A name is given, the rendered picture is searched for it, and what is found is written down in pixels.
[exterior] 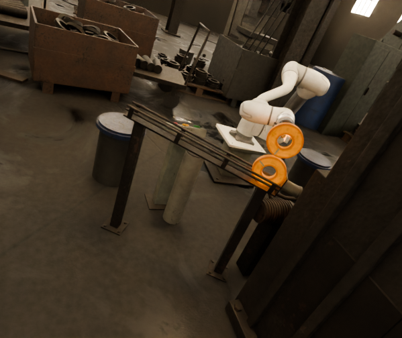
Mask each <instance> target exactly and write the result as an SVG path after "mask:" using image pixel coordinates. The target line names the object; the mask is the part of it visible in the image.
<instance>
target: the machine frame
mask: <svg viewBox="0 0 402 338"><path fill-rule="evenodd" d="M225 311H226V313H227V314H228V317H229V319H230V322H231V324H232V327H233V328H234V331H235V333H236V336H237V338H402V62H401V63H400V65H399V67H398V68H397V69H396V71H395V73H394V74H393V76H392V77H391V79H390V80H389V82H388V83H387V85H386V87H385V88H384V89H383V91H382V93H381V94H380V95H379V97H378V99H377V100H376V102H375V103H374V105H373V106H372V108H371V109H370V111H369V112H368V114H367V115H366V117H365V118H364V120H363V122H362V123H361V124H360V126H359V128H358V129H357V130H356V133H355V134H354V135H353V137H352V139H351V140H350V141H349V143H348V145H347V146H346V147H345V149H344V151H343V152H342V154H341V155H340V157H339V158H338V160H337V161H336V163H335V164H334V166H333V168H332V169H331V170H320V169H317V170H315V172H314V173H313V176H312V177H311V178H310V180H309V182H308V183H307V185H306V187H305V188H304V189H303V192H302V193H301V194H300V196H299V198H298V199H297V201H296V203H295V204H294V205H293V208H292V209H291V210H290V212H289V214H288V215H287V217H286V219H285V220H284V222H283V224H282V225H281V227H280V228H279V230H278V231H277V233H276V235H275V236H274V238H273V239H272V241H271V243H270V244H269V246H268V247H267V249H266V251H265V252H264V254H263V255H262V257H261V259H260V260H259V262H258V263H257V265H256V267H255V268H254V270H253V271H252V273H251V275H250V276H249V278H248V279H247V281H246V283H245V285H244V286H243V287H242V289H241V291H240V292H239V294H238V295H237V297H236V299H235V300H230V301H229V302H228V304H227V305H226V307H225Z"/></svg>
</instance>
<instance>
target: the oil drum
mask: <svg viewBox="0 0 402 338"><path fill-rule="evenodd" d="M312 69H313V70H315V71H317V72H319V73H321V74H323V75H324V76H325V77H326V78H327V79H328V80H329V82H330V87H329V89H328V91H327V93H326V94H324V95H323V96H320V97H318V96H315V97H313V98H311V99H308V100H307V101H306V102H305V103H304V104H303V106H302V107H301V108H300V109H299V110H298V111H297V112H296V114H294V116H295V122H296V123H298V124H299V125H302V126H304V127H306V128H309V129H313V130H317V129H318V127H319V125H320V124H321V122H322V120H323V118H324V117H325V115H326V113H327V112H328V110H329V108H330V107H331V105H332V103H333V102H334V99H335V98H336V96H337V94H338V93H339V91H340V89H341V88H342V86H343V84H344V82H345V79H344V78H342V77H340V76H338V75H336V74H334V73H332V71H330V70H327V69H326V68H322V67H319V66H314V67H313V68H312Z"/></svg>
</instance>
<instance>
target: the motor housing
mask: <svg viewBox="0 0 402 338"><path fill-rule="evenodd" d="M293 205H294V203H293V202H292V201H288V200H285V199H263V201H262V202H261V204H260V206H259V208H258V210H257V212H256V214H255V215H254V217H253V220H255V222H257V223H258V225H257V226H256V228H255V230H254V232H253V234H252V235H251V237H250V239H249V241H248V242H247V244H246V246H245V248H244V250H243V251H242V253H241V255H240V257H239V258H238V260H237V262H236V264H237V266H238V267H239V269H240V271H241V273H242V275H243V276H250V275H251V273H252V271H253V270H254V268H255V267H256V265H257V263H258V262H259V260H260V259H261V257H262V255H263V254H264V252H265V251H266V249H267V247H268V246H269V244H270V243H271V241H272V239H273V238H274V236H275V235H276V233H277V231H278V230H279V228H280V227H281V225H282V223H283V222H284V220H285V219H286V217H287V215H288V214H289V212H290V210H291V209H292V208H293Z"/></svg>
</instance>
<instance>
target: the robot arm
mask: <svg viewBox="0 0 402 338"><path fill-rule="evenodd" d="M281 78H282V82H283V85H282V86H280V87H277V88H275V89H272V90H270V91H267V92H265V93H262V94H261V95H259V96H258V97H257V98H255V99H253V100H251V101H244V102H243V103H242V104H241V105H240V116H241V117H242V118H241V120H240V122H239V124H238V127H237V129H236V130H232V129H231V131H230V132H229V134H231V135H233V136H234V137H235V140H236V141H238V142H243V143H246V144H250V145H252V146H254V142H253V141H252V138H253V136H258V137H260V138H262V139H264V140H266V137H267V135H268V132H269V131H270V129H271V128H272V127H273V126H275V125H276V124H279V123H284V122H287V123H292V124H295V116H294V114H296V112H297V111H298V110H299V109H300V108H301V107H302V106H303V104H304V103H305V102H306V101H307V100H308V99H311V98H313V97H315V96H318V97H320V96H323V95H324V94H326V93H327V91H328V89H329V87H330V82H329V80H328V79H327V78H326V77H325V76H324V75H323V74H321V73H319V72H317V71H315V70H313V69H311V68H307V67H305V66H303V65H300V64H298V63H297V62H295V61H290V62H288V63H286V64H285V66H284V67H283V70H282V73H281ZM294 86H296V87H297V90H296V91H295V93H294V94H293V96H292V97H291V98H290V99H289V100H288V102H287V103H286V104H285V106H284V107H272V106H270V105H269V104H268V103H267V102H268V101H271V100H273V99H277V98H279V97H282V96H284V95H287V94H288V93H290V92H291V91H292V90H293V88H294ZM289 140H292V138H291V136H289V135H286V134H284V135H281V136H280V137H279V138H278V140H277V142H278V144H280V143H283V142H285V143H286V144H287V143H288V141H289Z"/></svg>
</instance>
